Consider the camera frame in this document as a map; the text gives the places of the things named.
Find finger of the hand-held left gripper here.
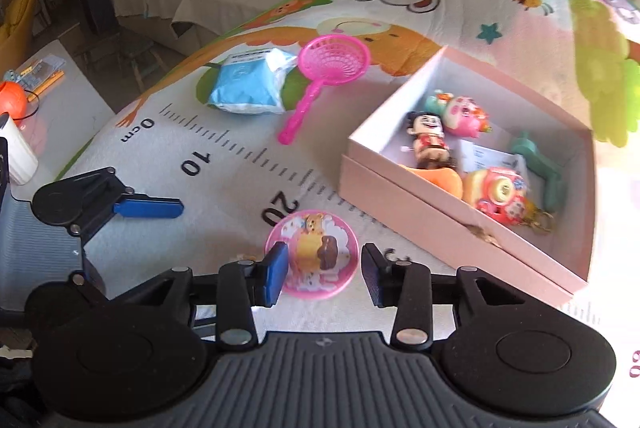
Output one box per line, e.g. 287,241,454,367
70,167,184,237

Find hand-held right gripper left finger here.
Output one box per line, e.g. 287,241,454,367
117,241,291,350

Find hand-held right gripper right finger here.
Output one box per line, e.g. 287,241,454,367
360,242,538,350

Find pink round toy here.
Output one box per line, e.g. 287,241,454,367
265,209,359,299

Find pink cardboard box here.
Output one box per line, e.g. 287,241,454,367
339,46,598,296

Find orange toy shell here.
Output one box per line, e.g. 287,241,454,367
400,163,465,200

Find black haired doll keychain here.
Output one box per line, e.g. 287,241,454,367
400,109,458,171

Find yellow pink toy keychain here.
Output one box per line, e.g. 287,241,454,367
462,165,555,235

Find blue white packet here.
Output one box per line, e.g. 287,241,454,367
206,48,299,115

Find small white box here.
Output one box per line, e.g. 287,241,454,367
457,144,528,176

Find pink white pig toy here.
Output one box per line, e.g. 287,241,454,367
425,90,493,140

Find green toy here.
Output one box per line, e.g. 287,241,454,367
510,131,566,214

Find pink toy net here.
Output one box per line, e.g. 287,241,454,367
278,34,372,145

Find printed play mat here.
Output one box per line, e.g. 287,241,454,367
52,0,640,409

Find white cup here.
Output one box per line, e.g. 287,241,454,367
0,113,40,187

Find white side table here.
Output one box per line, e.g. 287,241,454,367
0,39,117,204

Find orange ball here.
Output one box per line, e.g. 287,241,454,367
0,81,27,122

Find wooden stool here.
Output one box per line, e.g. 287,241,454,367
82,32,157,90

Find yellow pencils and cards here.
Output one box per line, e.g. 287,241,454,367
14,55,67,98

